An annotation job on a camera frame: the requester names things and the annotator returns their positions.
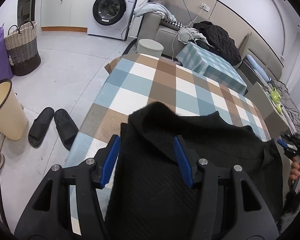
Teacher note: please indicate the black slipper right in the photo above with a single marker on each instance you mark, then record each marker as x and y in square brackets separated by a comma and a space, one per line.
[66, 127]

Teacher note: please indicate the light blue pillow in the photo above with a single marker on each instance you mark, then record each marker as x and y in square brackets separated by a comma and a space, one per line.
[258, 68]

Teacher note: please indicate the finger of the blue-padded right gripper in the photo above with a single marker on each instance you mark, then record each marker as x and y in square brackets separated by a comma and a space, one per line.
[282, 143]

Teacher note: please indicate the black slipper left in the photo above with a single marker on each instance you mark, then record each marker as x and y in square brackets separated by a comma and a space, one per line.
[40, 126]

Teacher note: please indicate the white lower cabinets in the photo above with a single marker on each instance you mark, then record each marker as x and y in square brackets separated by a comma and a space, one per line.
[65, 15]

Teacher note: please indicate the white round stool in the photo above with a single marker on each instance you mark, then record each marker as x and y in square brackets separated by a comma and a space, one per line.
[150, 47]

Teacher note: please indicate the black knit sweater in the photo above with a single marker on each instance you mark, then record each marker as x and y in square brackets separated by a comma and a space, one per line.
[239, 194]

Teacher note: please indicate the black puffer jacket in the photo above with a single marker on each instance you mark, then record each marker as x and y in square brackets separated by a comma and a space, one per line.
[220, 40]

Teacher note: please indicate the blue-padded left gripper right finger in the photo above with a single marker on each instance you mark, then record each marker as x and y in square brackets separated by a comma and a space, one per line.
[187, 160]

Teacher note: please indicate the cream round trash bin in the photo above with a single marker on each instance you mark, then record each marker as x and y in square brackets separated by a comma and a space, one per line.
[13, 120]

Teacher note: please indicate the plaid tablecloth brown blue white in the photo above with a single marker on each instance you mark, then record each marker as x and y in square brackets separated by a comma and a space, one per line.
[136, 81]

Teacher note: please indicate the black slipper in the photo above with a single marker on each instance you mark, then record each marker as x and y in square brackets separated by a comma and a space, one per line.
[40, 126]
[66, 127]

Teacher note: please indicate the teal checked cloth covered table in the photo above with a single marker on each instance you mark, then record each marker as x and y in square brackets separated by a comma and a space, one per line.
[210, 65]

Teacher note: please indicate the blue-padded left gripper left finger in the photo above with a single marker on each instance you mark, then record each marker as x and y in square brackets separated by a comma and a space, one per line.
[105, 159]

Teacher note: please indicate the light blue blanket on sofa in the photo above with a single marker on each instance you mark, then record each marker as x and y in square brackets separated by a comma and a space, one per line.
[154, 7]

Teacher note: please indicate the white front-load washing machine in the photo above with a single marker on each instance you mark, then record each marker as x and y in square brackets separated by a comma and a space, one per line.
[111, 18]

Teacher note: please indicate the woven laundry basket with handles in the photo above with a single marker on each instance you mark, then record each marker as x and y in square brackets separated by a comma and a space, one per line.
[22, 49]

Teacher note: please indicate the green plush toy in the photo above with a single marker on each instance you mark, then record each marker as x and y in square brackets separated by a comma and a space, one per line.
[275, 96]

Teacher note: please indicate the grey sofa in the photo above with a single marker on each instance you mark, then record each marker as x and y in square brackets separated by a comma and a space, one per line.
[153, 29]

